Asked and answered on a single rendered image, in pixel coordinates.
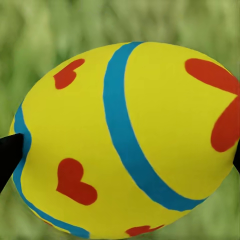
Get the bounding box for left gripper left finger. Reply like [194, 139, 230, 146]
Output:
[0, 133, 23, 193]

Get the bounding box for easter egg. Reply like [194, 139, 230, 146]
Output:
[9, 42, 240, 240]

